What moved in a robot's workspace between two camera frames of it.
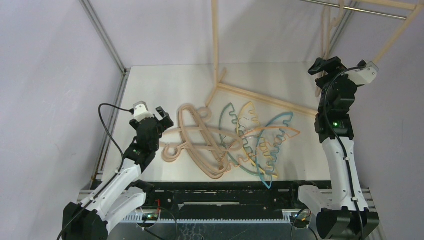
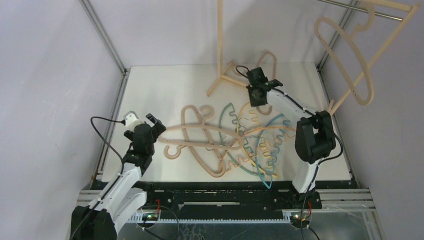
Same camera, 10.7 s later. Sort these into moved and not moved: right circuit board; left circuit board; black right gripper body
Moved: black right gripper body
Not moved: right circuit board; left circuit board
